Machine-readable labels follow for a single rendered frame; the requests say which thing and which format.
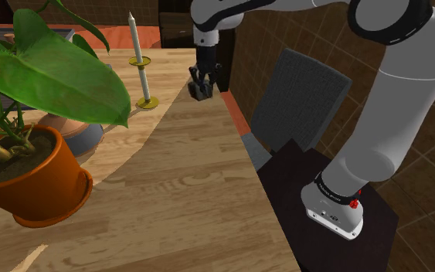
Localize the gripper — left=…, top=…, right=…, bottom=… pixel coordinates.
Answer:
left=187, top=45, right=223, bottom=102

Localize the white candle on gold holder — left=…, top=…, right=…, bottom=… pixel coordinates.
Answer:
left=127, top=11, right=161, bottom=111

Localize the grey upholstered chair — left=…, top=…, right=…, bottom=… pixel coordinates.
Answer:
left=240, top=47, right=353, bottom=172

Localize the brown and grey vase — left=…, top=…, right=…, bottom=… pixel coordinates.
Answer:
left=37, top=112, right=105, bottom=158

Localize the green plant in orange pot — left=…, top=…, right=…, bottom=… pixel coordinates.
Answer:
left=0, top=0, right=132, bottom=230

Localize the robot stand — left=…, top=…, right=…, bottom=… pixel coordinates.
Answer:
left=256, top=138, right=400, bottom=272

